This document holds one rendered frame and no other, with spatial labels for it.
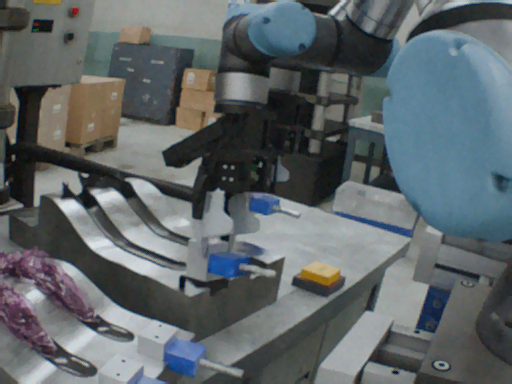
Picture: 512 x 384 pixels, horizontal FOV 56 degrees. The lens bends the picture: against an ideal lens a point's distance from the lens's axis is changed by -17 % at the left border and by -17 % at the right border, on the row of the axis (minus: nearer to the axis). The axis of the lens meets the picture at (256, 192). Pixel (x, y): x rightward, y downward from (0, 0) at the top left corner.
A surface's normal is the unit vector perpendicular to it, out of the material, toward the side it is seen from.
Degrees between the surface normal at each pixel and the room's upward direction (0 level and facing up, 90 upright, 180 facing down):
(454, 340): 0
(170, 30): 90
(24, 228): 90
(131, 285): 90
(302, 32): 79
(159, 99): 90
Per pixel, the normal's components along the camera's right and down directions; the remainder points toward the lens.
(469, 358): 0.15, -0.96
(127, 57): -0.41, 0.17
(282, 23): 0.35, 0.09
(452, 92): -0.92, 0.07
